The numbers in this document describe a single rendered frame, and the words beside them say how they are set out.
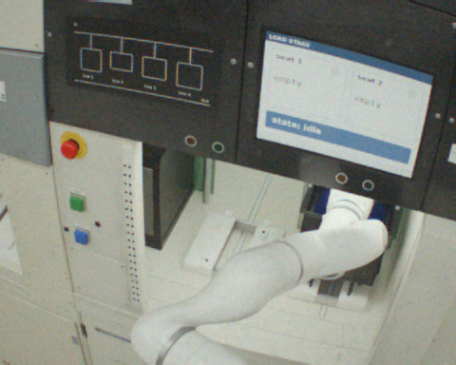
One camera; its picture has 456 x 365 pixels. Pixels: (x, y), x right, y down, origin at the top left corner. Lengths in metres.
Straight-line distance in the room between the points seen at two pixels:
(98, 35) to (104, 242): 0.52
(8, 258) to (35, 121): 0.59
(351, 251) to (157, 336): 0.40
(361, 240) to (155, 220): 0.66
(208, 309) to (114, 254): 0.54
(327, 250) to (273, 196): 0.79
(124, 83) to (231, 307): 0.45
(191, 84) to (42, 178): 0.46
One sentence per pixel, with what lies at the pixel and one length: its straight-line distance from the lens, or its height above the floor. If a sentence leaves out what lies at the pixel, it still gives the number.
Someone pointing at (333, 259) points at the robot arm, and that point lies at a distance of 1.22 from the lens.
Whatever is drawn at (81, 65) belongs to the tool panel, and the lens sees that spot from 1.23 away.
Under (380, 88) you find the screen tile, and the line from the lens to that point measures 1.06.
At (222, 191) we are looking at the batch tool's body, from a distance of 1.98.
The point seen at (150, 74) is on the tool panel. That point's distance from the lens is 1.17.
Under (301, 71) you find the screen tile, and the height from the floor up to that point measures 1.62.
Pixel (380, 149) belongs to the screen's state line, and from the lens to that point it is 1.13.
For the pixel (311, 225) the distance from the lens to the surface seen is 1.55.
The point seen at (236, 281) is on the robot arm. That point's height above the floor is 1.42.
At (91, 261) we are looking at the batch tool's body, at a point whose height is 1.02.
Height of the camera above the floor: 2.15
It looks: 40 degrees down
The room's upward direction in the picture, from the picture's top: 4 degrees clockwise
